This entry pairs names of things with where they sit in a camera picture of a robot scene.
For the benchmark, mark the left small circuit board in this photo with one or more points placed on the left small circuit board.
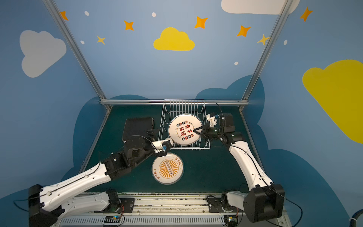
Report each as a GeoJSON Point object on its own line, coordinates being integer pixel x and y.
{"type": "Point", "coordinates": [112, 221]}

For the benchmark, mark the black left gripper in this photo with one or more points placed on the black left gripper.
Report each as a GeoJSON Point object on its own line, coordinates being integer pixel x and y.
{"type": "Point", "coordinates": [163, 148]}

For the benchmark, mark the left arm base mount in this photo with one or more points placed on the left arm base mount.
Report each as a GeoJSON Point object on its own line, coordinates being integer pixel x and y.
{"type": "Point", "coordinates": [124, 205]}

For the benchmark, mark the small circuit board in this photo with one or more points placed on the small circuit board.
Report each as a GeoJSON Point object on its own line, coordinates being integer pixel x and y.
{"type": "Point", "coordinates": [230, 221]}
{"type": "Point", "coordinates": [112, 221]}

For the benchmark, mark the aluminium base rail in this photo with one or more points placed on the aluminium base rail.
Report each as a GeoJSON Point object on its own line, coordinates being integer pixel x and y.
{"type": "Point", "coordinates": [167, 210]}

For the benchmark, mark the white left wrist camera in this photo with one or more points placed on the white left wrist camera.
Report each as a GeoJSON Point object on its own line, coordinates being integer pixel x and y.
{"type": "Point", "coordinates": [163, 145]}

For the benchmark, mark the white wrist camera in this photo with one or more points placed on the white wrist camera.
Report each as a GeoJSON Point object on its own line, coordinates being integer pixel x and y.
{"type": "Point", "coordinates": [212, 119]}
{"type": "Point", "coordinates": [163, 145]}

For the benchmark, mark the aluminium frame back bar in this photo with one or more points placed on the aluminium frame back bar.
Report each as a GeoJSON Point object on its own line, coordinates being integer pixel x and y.
{"type": "Point", "coordinates": [129, 102]}

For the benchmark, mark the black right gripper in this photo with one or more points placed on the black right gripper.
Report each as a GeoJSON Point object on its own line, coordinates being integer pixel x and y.
{"type": "Point", "coordinates": [208, 131]}

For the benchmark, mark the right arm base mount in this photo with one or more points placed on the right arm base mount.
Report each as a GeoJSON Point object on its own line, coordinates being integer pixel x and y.
{"type": "Point", "coordinates": [218, 205]}

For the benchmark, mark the white round plate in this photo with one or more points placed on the white round plate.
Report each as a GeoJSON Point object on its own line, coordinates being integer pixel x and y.
{"type": "Point", "coordinates": [168, 170]}
{"type": "Point", "coordinates": [181, 129]}

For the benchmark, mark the right small circuit board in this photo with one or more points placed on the right small circuit board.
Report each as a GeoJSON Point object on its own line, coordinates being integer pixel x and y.
{"type": "Point", "coordinates": [230, 221]}

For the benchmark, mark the white wire dish rack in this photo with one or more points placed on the white wire dish rack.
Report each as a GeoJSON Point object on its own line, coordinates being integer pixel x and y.
{"type": "Point", "coordinates": [169, 112]}

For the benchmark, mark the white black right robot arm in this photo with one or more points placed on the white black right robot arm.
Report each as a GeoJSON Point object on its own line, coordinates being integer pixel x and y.
{"type": "Point", "coordinates": [265, 199]}

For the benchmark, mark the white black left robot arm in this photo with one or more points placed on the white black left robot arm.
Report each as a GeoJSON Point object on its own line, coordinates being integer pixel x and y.
{"type": "Point", "coordinates": [48, 205]}

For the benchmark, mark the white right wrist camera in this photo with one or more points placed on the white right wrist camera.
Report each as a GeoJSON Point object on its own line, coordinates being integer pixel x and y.
{"type": "Point", "coordinates": [212, 119]}

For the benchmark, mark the aluminium frame right post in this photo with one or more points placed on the aluminium frame right post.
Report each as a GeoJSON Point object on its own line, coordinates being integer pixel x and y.
{"type": "Point", "coordinates": [278, 26]}

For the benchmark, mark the aluminium frame post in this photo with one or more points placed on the aluminium frame post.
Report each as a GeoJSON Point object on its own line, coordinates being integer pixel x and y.
{"type": "Point", "coordinates": [278, 26]}
{"type": "Point", "coordinates": [61, 24]}

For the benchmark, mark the aluminium frame left post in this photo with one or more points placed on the aluminium frame left post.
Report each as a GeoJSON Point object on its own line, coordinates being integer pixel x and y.
{"type": "Point", "coordinates": [61, 24]}

